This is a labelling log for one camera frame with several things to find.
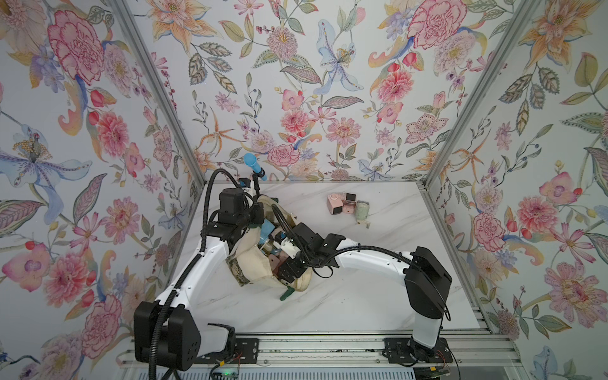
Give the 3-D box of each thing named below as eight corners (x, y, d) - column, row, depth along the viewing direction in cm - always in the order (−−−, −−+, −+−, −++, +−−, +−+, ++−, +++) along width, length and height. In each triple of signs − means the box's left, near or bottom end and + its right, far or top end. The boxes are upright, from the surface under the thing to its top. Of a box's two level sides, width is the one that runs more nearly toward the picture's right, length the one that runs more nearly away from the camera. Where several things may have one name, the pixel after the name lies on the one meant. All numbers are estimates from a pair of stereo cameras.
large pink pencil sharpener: (328, 216, 111) (329, 206, 105) (327, 203, 116) (328, 193, 110) (341, 216, 111) (343, 206, 105) (339, 203, 116) (341, 193, 110)
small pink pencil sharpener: (342, 215, 111) (344, 205, 105) (342, 202, 116) (344, 192, 110) (353, 216, 110) (356, 206, 105) (353, 203, 115) (356, 193, 110)
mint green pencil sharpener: (356, 223, 107) (360, 213, 101) (354, 208, 113) (357, 197, 107) (367, 224, 107) (371, 213, 101) (364, 208, 113) (367, 197, 107)
